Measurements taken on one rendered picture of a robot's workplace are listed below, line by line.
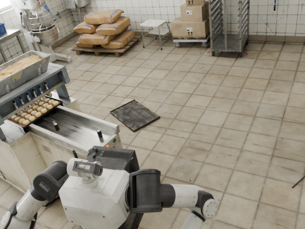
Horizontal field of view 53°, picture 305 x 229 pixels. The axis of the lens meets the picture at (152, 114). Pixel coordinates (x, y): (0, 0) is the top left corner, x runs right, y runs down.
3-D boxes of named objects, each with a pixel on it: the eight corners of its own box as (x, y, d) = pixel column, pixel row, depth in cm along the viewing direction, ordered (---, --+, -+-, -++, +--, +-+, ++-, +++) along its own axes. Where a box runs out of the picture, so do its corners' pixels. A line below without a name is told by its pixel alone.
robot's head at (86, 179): (81, 171, 119) (73, 154, 114) (103, 174, 115) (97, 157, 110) (71, 183, 114) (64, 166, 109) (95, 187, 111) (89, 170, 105)
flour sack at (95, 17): (82, 25, 580) (80, 16, 571) (93, 17, 611) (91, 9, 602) (115, 24, 553) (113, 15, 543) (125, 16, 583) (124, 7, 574)
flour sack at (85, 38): (77, 45, 584) (75, 36, 574) (89, 36, 614) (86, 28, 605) (109, 45, 555) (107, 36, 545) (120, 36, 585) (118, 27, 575)
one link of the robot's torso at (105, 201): (98, 189, 155) (77, 135, 135) (161, 200, 143) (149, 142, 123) (67, 241, 133) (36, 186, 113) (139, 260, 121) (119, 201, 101)
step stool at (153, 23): (174, 41, 586) (172, 17, 561) (161, 50, 558) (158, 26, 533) (155, 38, 611) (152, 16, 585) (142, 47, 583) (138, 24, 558)
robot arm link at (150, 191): (159, 178, 123) (131, 176, 115) (174, 175, 116) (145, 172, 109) (161, 208, 119) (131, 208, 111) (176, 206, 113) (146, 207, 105)
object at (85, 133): (61, 198, 298) (26, 125, 248) (86, 175, 319) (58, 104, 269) (113, 230, 259) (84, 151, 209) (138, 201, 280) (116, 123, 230)
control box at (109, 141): (96, 166, 223) (91, 152, 216) (117, 147, 238) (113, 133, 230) (99, 168, 221) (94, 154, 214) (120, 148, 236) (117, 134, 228)
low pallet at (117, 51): (72, 54, 610) (71, 49, 604) (95, 39, 667) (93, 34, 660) (124, 57, 558) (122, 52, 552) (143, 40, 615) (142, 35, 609)
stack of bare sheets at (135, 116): (110, 113, 411) (110, 111, 409) (135, 101, 427) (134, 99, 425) (134, 132, 368) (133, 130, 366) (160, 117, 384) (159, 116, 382)
